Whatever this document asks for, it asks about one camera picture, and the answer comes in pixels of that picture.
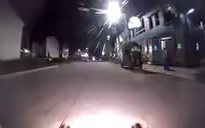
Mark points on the grey asphalt road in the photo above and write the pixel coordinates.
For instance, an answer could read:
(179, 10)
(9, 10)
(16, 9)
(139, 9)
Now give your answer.
(100, 90)

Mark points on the dark parked vehicle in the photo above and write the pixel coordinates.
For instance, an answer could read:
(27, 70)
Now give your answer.
(131, 55)

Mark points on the street lamp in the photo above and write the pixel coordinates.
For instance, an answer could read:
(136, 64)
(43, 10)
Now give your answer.
(114, 11)

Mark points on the person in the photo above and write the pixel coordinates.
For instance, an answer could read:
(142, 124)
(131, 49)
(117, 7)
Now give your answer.
(166, 60)

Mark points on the robot's own part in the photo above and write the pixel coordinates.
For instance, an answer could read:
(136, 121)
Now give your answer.
(64, 126)
(136, 125)

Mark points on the two-storey building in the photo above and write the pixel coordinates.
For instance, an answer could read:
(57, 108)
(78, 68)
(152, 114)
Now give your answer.
(166, 33)

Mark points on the pavement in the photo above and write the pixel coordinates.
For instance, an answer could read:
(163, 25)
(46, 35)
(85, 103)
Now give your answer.
(176, 71)

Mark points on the ground strip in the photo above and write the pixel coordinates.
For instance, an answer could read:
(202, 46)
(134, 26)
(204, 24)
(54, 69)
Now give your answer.
(16, 66)

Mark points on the large pale building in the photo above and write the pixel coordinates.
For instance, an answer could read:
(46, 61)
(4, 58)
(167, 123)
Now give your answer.
(5, 33)

